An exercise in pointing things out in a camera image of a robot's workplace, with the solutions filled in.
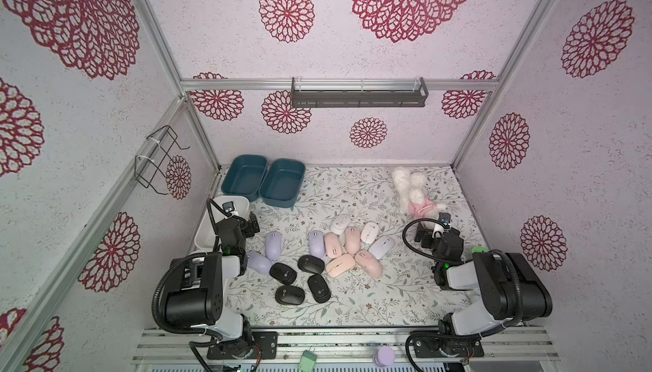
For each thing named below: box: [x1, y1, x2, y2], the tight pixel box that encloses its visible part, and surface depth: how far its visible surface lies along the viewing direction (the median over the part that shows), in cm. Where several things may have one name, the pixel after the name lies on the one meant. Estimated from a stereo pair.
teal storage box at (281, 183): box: [258, 157, 307, 209], surface depth 116 cm
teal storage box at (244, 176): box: [220, 154, 268, 203], surface depth 119 cm
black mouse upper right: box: [297, 254, 326, 275], surface depth 90 cm
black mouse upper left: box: [269, 262, 298, 286], surface depth 88 cm
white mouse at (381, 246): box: [368, 236, 395, 260], surface depth 95 cm
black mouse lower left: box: [275, 284, 306, 306], surface depth 83 cm
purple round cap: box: [372, 345, 395, 367], surface depth 66 cm
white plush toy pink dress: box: [392, 166, 446, 220], surface depth 97 cm
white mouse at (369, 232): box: [360, 222, 380, 244], surface depth 98 cm
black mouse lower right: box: [307, 274, 332, 304], surface depth 84 cm
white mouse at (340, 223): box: [330, 214, 351, 237], surface depth 100 cm
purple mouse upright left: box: [264, 231, 283, 262], surface depth 96 cm
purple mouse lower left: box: [246, 250, 273, 274], surface depth 91 cm
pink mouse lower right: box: [354, 249, 384, 279], surface depth 90 cm
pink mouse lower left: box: [326, 253, 356, 279], surface depth 90 cm
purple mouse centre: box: [308, 229, 325, 258], surface depth 95 cm
